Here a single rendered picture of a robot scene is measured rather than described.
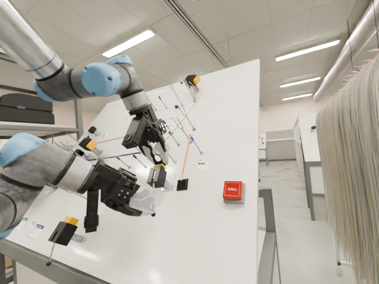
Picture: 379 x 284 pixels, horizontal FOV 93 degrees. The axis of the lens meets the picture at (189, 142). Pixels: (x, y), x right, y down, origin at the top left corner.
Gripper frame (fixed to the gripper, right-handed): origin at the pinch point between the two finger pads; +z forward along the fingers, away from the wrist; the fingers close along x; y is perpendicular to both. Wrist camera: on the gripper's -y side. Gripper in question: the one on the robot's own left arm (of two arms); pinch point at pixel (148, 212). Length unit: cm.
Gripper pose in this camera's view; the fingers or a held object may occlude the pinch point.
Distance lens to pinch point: 57.2
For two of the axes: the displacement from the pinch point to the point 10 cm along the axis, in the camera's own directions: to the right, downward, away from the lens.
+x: -4.3, -2.4, 8.7
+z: 7.0, 5.2, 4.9
